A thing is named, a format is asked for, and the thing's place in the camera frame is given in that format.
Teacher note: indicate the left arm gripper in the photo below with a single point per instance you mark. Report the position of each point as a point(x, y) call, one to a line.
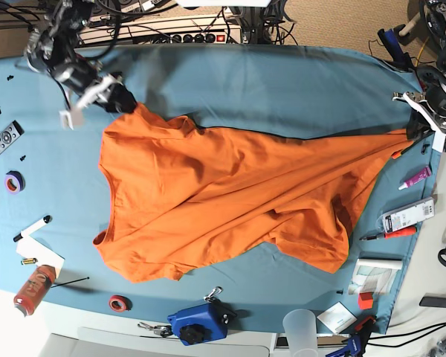
point(435, 121)

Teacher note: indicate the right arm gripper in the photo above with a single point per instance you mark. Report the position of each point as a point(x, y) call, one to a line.
point(103, 92)

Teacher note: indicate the orange t-shirt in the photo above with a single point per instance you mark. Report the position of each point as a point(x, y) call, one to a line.
point(183, 197)

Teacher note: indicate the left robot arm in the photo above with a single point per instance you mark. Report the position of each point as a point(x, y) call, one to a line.
point(431, 102)

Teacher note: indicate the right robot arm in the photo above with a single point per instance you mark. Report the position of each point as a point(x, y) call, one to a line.
point(51, 51)

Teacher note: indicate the purple glue tube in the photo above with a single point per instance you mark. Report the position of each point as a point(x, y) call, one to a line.
point(419, 176)

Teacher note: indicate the orange black utility knife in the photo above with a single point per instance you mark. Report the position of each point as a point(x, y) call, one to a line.
point(399, 153)

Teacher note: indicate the packaged tool set blister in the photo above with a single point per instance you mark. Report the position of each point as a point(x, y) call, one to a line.
point(408, 215)

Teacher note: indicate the grey remote control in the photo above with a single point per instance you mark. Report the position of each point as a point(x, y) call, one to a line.
point(9, 135)

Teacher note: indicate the teal table cloth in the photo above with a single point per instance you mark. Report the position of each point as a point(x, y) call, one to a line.
point(295, 92)

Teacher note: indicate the purple tape roll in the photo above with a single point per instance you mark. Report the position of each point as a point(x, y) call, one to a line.
point(14, 182)

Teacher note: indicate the white roll with booklet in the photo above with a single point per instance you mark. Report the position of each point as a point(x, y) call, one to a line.
point(373, 275)

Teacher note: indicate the black white marker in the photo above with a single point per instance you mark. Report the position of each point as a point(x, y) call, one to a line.
point(42, 222)

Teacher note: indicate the white paper note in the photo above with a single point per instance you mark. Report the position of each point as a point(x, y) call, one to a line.
point(28, 248)

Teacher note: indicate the small red block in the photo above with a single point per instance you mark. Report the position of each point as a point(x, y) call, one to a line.
point(365, 300)

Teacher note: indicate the black zip tie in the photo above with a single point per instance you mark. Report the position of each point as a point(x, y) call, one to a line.
point(70, 282)

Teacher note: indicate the gold AA battery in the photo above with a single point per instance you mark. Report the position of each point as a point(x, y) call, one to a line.
point(28, 261)

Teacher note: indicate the white card packet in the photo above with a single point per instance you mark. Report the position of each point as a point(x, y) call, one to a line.
point(337, 318)

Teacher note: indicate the red tape roll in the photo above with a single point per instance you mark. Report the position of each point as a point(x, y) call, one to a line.
point(118, 303)

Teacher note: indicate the blue clamp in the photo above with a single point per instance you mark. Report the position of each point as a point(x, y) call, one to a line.
point(356, 344)

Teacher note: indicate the silver carabiner clip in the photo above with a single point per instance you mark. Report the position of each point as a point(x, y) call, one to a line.
point(213, 295)

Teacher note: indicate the translucent plastic cup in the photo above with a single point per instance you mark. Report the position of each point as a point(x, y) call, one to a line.
point(301, 333)

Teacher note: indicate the metal carabiner keys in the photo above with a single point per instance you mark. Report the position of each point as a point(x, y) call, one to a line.
point(162, 331)

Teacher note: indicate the blue tape measure box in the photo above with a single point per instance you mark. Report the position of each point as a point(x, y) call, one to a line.
point(203, 323)

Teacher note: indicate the white cardboard box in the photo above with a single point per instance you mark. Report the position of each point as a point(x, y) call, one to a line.
point(95, 342)

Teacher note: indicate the red handled screwdriver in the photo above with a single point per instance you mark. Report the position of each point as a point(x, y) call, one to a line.
point(405, 232)

